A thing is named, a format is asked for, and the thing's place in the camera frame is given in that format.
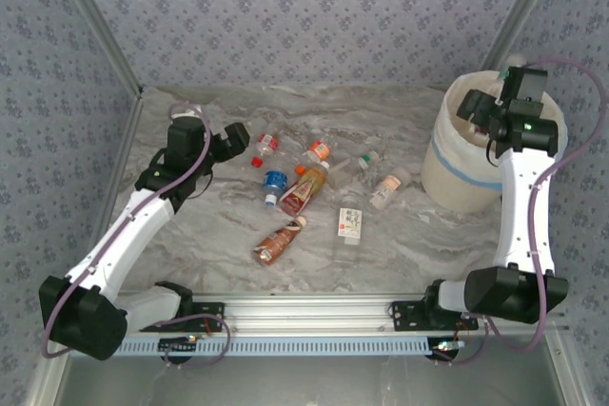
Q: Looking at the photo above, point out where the red label clear bottle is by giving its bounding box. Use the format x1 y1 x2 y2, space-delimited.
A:
249 129 282 168

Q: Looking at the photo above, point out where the blue label clear bottle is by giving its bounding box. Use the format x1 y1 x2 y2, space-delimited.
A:
260 168 290 207

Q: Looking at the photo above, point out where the gold red label bottle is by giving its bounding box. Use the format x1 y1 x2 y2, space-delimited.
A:
279 161 332 217

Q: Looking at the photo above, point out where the orange label clear bottle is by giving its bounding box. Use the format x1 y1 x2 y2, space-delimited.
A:
293 137 334 176

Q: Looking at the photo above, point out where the brown coffee bottle cream cap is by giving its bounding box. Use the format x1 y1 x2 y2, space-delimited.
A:
251 215 308 267

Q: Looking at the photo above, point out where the orange white label bottle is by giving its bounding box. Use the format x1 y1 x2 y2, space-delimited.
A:
369 167 413 210

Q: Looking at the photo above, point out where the clear crushed plastic bottle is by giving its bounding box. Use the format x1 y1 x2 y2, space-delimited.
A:
329 158 354 188

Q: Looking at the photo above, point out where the green cap clear bottle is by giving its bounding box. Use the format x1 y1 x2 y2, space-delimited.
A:
356 148 384 172

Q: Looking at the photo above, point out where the white label clear bottle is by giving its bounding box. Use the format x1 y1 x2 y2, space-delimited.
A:
334 191 365 250

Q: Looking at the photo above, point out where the white plastic bin liner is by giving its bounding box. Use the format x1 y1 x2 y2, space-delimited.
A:
430 70 570 174

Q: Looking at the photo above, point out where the white bin with blue band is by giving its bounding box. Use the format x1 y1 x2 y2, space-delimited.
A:
421 70 570 215

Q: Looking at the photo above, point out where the small left circuit board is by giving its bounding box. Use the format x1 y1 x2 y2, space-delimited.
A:
159 335 199 355

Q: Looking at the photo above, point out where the small circuit board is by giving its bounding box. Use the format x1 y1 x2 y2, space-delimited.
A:
159 335 199 355
427 338 465 359

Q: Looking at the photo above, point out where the small right circuit board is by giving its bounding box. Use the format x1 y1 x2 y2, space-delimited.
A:
427 338 465 359

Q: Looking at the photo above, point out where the grey metal base panel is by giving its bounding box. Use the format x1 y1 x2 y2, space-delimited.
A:
47 356 567 406

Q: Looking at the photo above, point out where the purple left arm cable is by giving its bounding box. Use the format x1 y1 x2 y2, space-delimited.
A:
40 101 213 360

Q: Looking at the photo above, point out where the aluminium corner post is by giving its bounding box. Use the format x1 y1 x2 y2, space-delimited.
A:
47 0 146 96
478 0 570 72

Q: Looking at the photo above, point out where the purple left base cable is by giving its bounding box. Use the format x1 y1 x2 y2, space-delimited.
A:
156 313 233 370

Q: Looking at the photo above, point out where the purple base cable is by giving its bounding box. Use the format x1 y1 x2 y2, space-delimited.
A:
156 313 233 370
430 318 494 367

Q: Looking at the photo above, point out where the aluminium front rail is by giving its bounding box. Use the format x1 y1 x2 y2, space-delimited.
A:
49 292 570 336

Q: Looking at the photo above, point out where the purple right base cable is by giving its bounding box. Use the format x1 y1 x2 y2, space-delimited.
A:
430 318 494 367

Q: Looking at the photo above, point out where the grey slotted cable duct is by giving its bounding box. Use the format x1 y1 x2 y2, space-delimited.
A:
113 335 432 358

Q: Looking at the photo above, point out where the aluminium side rail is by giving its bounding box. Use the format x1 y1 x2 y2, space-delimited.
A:
541 324 589 406

